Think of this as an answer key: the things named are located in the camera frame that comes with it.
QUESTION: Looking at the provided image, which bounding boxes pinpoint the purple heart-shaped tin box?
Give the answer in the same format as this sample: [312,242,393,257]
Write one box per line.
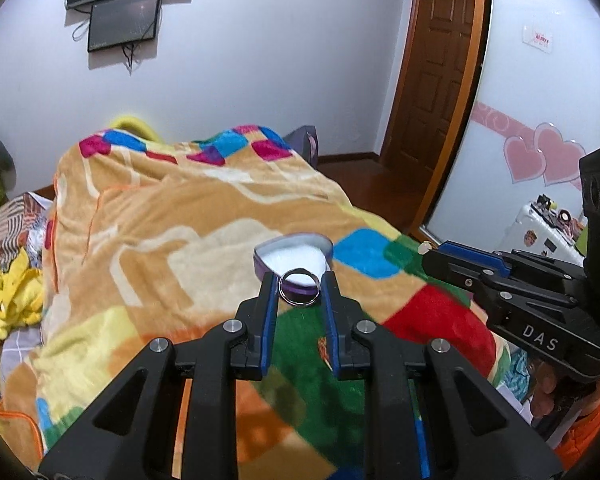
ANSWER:
[253,232,334,307]

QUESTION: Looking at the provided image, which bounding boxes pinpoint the white suitcase with stickers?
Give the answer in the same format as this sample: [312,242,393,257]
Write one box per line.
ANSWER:
[496,203,584,266]

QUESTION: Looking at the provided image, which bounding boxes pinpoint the grey bag behind bed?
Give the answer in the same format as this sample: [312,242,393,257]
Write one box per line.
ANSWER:
[283,125,320,169]

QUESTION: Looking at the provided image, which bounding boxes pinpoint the yellow curved pillow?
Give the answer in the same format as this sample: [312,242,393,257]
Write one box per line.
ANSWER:
[110,115,163,143]

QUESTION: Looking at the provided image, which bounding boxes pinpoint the colourful patchwork fleece blanket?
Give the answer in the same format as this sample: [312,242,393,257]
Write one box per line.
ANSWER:
[0,125,510,468]

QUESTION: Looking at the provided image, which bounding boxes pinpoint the brown wooden door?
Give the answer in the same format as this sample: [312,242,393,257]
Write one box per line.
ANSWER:
[380,0,486,233]

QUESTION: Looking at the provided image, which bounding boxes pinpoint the silver bangle ring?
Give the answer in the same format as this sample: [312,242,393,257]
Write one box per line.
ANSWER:
[277,266,323,308]

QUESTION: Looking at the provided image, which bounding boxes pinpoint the yellow cloth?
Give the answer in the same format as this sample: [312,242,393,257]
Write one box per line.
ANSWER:
[0,248,43,344]

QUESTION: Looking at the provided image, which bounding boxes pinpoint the small black wall screen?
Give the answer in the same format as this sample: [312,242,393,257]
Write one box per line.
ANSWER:
[87,0,161,53]

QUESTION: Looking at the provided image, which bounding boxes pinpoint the person's hand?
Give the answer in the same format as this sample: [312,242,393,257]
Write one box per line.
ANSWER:
[530,363,557,417]

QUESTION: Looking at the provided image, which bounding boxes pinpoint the items on suitcase top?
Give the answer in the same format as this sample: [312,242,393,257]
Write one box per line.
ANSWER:
[531,194,584,243]

